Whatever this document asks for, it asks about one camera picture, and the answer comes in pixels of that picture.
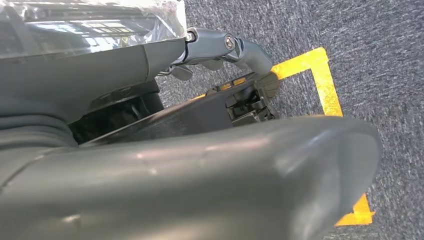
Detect clear plastic hand wrap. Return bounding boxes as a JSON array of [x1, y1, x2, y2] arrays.
[[0, 0, 188, 61]]

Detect yellow floor tape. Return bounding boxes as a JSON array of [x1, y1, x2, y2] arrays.
[[190, 47, 377, 227]]

